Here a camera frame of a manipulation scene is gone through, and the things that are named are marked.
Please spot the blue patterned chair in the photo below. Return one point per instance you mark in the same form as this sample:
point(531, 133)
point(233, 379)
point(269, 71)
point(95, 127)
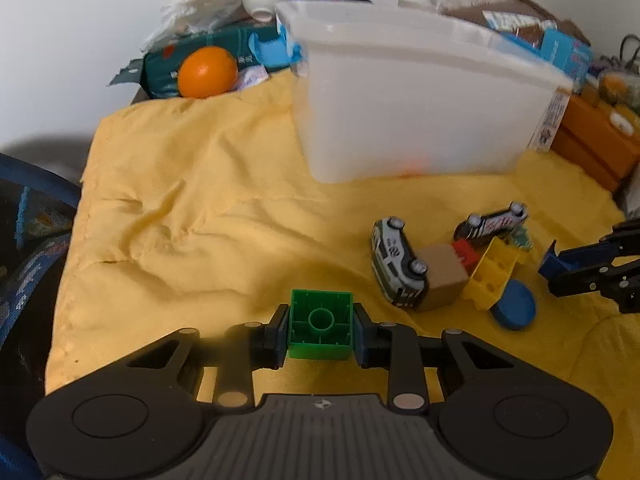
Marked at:
point(25, 260)

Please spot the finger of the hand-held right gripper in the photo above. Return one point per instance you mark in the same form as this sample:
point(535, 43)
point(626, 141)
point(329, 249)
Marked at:
point(627, 234)
point(555, 262)

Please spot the striped toy race car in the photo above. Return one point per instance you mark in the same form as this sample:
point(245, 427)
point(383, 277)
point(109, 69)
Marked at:
point(492, 222)

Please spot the large yellow toy block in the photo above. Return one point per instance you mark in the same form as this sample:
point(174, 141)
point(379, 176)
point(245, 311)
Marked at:
point(492, 272)

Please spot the white green toy van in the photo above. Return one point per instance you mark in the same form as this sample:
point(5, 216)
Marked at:
point(397, 260)

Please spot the brown cardboard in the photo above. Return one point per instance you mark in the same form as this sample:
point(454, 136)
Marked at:
point(530, 10)

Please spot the small wooden cube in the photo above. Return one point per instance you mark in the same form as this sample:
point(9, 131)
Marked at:
point(442, 277)

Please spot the orange fruit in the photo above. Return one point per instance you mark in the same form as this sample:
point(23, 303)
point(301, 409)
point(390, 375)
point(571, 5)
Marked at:
point(207, 72)

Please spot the white pink small packet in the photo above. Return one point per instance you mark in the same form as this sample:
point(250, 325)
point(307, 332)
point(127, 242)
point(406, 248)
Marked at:
point(252, 79)

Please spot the white blue printed packet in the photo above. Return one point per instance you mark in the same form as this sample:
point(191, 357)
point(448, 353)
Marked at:
point(515, 20)

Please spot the light blue plastic item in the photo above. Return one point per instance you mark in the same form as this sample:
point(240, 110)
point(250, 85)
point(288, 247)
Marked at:
point(270, 50)

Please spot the green patterned toy block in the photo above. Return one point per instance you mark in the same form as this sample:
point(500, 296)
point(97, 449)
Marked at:
point(522, 239)

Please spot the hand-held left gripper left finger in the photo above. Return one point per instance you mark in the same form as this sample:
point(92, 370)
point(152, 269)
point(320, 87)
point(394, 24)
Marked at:
point(279, 335)

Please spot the teal plastic packet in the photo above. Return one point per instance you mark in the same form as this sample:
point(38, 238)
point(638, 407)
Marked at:
point(165, 67)

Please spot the small red toy block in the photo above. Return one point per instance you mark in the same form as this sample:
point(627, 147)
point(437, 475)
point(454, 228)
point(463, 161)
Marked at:
point(466, 255)

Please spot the dark blue plastic toy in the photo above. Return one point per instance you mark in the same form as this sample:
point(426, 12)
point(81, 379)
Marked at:
point(514, 306)

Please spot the yellow cloth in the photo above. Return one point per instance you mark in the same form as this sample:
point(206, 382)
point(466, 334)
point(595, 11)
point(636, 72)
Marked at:
point(200, 210)

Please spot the orange box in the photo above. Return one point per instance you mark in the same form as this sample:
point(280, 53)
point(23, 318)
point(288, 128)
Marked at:
point(595, 135)

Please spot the crumpled white plastic bag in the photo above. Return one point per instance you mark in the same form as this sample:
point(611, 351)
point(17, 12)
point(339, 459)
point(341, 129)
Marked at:
point(200, 0)

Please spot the net bag of green items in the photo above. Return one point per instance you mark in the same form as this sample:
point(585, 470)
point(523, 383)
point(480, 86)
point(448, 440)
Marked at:
point(620, 85)

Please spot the blue printed box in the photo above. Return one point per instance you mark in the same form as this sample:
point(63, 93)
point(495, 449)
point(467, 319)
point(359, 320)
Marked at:
point(567, 55)

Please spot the white plastic container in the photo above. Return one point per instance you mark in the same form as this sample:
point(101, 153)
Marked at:
point(410, 105)

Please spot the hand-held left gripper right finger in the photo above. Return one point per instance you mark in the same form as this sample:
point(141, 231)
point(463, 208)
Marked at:
point(365, 337)

